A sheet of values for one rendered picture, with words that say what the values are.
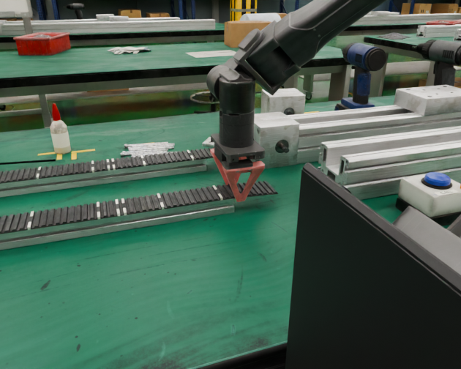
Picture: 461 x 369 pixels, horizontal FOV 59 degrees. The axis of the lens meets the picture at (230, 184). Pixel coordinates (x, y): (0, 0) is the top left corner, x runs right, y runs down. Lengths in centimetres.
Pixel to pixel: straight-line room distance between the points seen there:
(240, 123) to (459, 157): 46
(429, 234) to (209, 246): 44
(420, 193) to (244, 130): 31
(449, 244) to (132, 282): 43
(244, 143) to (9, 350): 42
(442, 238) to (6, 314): 49
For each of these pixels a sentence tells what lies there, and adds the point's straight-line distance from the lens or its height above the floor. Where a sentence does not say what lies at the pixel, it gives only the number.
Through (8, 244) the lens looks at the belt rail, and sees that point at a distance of 70.
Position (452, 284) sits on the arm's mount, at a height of 103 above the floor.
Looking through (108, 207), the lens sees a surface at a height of 81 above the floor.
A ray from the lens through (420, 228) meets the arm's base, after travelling 23.
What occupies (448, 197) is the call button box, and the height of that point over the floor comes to 84.
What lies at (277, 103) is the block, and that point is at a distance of 111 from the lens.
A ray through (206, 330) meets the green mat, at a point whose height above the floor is 78.
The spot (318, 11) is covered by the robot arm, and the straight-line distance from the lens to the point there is 60.
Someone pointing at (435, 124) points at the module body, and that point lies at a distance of 111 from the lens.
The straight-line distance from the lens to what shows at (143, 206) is 68.
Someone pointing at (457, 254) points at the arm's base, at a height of 102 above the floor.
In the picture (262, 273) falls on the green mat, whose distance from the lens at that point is 57.
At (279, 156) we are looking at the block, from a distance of 89.
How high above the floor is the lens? 113
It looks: 26 degrees down
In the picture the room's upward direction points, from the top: straight up
